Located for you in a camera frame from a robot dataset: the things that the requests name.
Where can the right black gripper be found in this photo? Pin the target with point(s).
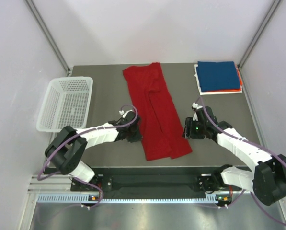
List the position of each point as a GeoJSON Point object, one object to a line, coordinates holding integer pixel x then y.
{"type": "Point", "coordinates": [188, 132]}

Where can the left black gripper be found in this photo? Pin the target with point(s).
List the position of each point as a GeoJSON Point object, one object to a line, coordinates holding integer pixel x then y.
{"type": "Point", "coordinates": [136, 137]}

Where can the red t-shirt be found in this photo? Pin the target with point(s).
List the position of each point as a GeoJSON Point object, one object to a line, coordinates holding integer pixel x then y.
{"type": "Point", "coordinates": [160, 126]}

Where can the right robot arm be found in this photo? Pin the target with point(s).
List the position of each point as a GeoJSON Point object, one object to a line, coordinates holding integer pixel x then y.
{"type": "Point", "coordinates": [266, 174]}

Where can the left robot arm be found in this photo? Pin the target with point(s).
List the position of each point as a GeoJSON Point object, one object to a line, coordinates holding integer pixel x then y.
{"type": "Point", "coordinates": [67, 148]}

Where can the folded white t-shirt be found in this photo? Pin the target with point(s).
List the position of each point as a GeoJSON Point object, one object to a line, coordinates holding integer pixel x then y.
{"type": "Point", "coordinates": [208, 92]}

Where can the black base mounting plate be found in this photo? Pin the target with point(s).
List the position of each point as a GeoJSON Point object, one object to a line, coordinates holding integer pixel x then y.
{"type": "Point", "coordinates": [195, 178]}

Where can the folded blue t-shirt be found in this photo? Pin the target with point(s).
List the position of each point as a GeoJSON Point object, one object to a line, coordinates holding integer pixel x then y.
{"type": "Point", "coordinates": [216, 76]}

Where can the folded orange t-shirt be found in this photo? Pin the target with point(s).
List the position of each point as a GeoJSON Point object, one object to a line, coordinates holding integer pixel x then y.
{"type": "Point", "coordinates": [241, 85]}

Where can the white plastic basket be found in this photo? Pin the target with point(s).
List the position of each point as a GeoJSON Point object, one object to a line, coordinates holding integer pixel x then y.
{"type": "Point", "coordinates": [66, 103]}

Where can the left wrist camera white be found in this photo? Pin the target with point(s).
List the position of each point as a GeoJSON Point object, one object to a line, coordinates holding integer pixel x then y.
{"type": "Point", "coordinates": [124, 113]}

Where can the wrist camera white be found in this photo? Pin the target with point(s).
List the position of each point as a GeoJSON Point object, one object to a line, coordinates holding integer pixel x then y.
{"type": "Point", "coordinates": [124, 113]}
{"type": "Point", "coordinates": [195, 107]}

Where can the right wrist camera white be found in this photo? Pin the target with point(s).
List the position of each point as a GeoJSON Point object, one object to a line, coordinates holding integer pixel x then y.
{"type": "Point", "coordinates": [195, 107]}

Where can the right aluminium frame post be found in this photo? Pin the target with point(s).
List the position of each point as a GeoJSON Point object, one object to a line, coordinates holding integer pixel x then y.
{"type": "Point", "coordinates": [259, 32]}

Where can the aluminium frame post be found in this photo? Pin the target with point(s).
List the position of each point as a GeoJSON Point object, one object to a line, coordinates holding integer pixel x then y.
{"type": "Point", "coordinates": [259, 32]}
{"type": "Point", "coordinates": [41, 23]}

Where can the left aluminium frame post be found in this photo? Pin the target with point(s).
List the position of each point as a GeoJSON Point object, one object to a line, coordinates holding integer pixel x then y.
{"type": "Point", "coordinates": [41, 23]}

